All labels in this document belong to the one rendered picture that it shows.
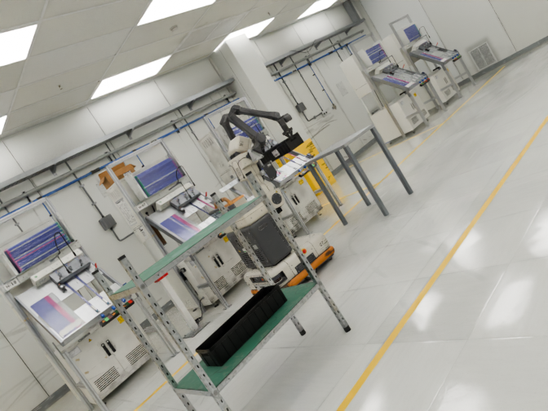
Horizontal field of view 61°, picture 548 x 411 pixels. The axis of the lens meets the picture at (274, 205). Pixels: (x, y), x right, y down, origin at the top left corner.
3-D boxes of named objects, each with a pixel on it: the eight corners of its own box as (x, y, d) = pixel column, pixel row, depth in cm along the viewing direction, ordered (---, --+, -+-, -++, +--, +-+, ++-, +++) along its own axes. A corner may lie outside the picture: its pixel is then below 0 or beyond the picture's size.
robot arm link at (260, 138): (224, 118, 424) (223, 112, 414) (234, 108, 427) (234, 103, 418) (262, 148, 416) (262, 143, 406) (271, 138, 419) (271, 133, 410)
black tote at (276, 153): (262, 167, 468) (257, 157, 466) (275, 158, 476) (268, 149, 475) (291, 151, 418) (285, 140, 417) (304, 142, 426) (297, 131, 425)
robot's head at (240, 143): (236, 149, 413) (237, 134, 417) (227, 156, 431) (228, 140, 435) (250, 153, 419) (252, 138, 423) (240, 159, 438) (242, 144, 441)
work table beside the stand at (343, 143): (386, 215, 448) (343, 144, 439) (343, 226, 509) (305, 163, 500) (413, 192, 469) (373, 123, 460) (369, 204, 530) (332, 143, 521)
